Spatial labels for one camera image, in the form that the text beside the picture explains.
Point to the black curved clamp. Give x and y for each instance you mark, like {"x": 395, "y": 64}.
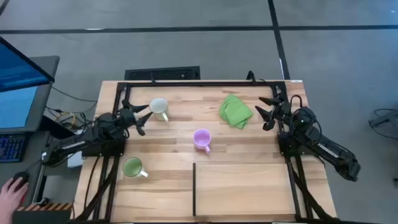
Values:
{"x": 250, "y": 72}

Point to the black aluminium table frame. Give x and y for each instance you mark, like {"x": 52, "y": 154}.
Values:
{"x": 202, "y": 84}

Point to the black shelf edge bar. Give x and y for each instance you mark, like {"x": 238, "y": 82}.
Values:
{"x": 194, "y": 189}

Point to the grey side desk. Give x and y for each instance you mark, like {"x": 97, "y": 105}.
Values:
{"x": 31, "y": 168}

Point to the backlit black keyboard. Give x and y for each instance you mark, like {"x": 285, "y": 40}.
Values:
{"x": 11, "y": 147}

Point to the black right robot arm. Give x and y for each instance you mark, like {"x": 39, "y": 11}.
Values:
{"x": 329, "y": 152}

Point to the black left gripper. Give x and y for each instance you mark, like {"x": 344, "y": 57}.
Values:
{"x": 127, "y": 115}

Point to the green folded cloth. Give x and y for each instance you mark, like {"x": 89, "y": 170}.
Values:
{"x": 234, "y": 112}

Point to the white ceramic mug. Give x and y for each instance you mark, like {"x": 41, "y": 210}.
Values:
{"x": 158, "y": 105}

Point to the white box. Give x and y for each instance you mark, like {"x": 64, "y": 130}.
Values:
{"x": 74, "y": 160}

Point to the pink plastic mug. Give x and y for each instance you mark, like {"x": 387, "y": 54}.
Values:
{"x": 202, "y": 138}

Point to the person's hand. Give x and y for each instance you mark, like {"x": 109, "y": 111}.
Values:
{"x": 11, "y": 199}

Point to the black-framed monitor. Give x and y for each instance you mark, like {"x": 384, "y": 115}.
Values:
{"x": 18, "y": 71}

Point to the grey-framed monitor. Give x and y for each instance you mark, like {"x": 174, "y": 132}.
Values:
{"x": 15, "y": 109}

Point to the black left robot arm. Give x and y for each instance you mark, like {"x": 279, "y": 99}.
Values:
{"x": 93, "y": 133}

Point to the green ceramic mug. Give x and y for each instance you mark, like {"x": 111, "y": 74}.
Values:
{"x": 132, "y": 167}

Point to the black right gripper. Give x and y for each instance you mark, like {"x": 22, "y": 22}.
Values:
{"x": 284, "y": 109}

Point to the black orange striped box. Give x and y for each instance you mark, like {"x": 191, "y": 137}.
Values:
{"x": 46, "y": 214}

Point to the black computer mouse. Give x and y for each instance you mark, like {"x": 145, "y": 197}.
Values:
{"x": 21, "y": 178}

